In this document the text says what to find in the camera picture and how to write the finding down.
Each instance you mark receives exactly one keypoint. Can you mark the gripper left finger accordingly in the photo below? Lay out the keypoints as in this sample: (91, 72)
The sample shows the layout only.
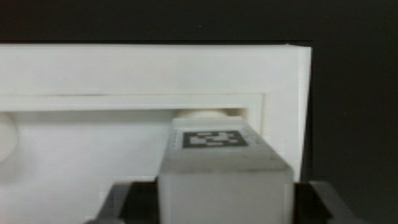
(130, 206)

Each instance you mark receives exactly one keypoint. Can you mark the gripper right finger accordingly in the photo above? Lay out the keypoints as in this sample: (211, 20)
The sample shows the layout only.
(320, 208)

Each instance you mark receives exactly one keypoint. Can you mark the white table leg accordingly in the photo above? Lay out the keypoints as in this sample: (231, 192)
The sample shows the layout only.
(224, 179)

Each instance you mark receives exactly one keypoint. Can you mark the white square tabletop part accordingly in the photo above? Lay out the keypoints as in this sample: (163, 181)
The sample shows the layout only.
(91, 97)

